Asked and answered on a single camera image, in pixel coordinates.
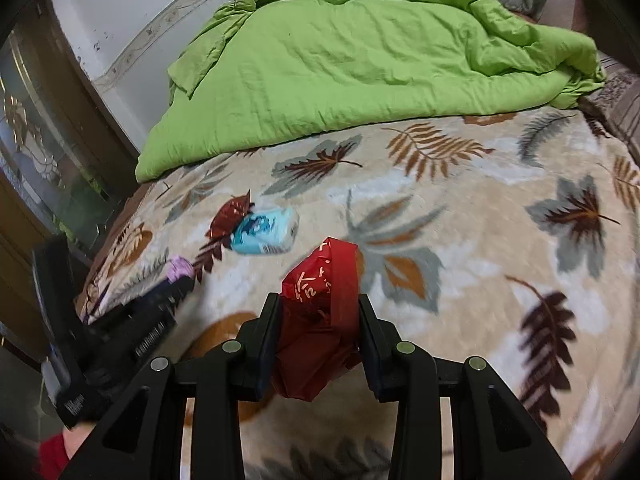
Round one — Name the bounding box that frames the brown padded headboard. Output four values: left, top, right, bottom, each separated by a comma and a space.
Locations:
545, 0, 640, 56

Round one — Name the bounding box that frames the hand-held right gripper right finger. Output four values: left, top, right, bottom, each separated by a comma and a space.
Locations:
357, 294, 573, 480

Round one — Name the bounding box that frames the wooden glass-door cabinet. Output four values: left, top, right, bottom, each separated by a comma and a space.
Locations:
0, 0, 143, 361

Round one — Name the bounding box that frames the green quilt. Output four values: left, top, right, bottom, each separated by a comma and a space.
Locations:
135, 0, 607, 183

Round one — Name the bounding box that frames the person's left forearm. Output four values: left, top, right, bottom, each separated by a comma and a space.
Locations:
37, 427, 93, 480

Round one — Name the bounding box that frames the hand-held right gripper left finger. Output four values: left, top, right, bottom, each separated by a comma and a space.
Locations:
57, 292, 283, 480

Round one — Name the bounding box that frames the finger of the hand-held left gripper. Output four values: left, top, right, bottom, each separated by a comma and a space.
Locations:
142, 275, 196, 318

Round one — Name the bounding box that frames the light blue packet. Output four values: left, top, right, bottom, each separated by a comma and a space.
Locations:
231, 207, 300, 257

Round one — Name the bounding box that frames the pink paper ball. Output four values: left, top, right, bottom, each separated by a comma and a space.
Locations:
167, 256, 196, 283

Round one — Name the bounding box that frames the dark red foil wrapper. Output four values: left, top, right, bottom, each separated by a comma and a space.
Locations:
206, 191, 257, 241

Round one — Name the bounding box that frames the striped brown pillow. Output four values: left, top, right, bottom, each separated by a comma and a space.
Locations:
580, 52, 640, 148

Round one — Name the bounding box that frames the red plastic bag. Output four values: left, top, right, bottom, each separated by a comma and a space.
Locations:
272, 236, 363, 402

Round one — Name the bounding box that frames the leaf printed blanket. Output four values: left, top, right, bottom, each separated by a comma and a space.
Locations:
75, 105, 640, 480

